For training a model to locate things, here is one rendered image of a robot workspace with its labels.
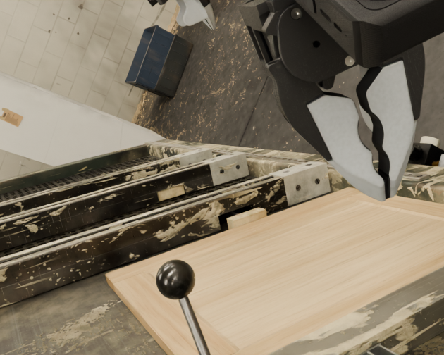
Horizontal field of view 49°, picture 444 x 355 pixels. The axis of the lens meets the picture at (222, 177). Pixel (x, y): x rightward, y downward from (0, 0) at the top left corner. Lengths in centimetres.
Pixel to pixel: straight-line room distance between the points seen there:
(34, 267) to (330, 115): 72
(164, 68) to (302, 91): 467
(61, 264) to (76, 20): 502
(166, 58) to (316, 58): 469
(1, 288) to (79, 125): 360
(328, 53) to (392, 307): 36
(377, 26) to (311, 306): 48
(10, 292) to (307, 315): 53
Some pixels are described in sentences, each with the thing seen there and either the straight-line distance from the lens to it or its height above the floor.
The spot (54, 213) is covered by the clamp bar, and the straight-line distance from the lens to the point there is 130.
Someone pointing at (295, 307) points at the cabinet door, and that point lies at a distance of 65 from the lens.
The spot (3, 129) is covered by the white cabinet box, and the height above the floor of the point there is 139.
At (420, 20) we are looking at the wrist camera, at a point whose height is 151.
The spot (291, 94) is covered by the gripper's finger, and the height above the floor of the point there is 149.
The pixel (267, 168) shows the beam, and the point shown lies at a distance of 139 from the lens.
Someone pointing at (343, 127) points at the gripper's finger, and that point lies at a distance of 31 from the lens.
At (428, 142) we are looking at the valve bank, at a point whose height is 74.
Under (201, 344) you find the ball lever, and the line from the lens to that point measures 47.
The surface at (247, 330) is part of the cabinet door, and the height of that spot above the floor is 129.
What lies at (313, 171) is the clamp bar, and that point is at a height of 95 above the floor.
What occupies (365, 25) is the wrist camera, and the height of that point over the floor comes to 153.
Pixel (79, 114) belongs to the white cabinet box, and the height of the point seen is 87.
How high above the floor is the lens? 164
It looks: 28 degrees down
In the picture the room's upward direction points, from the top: 70 degrees counter-clockwise
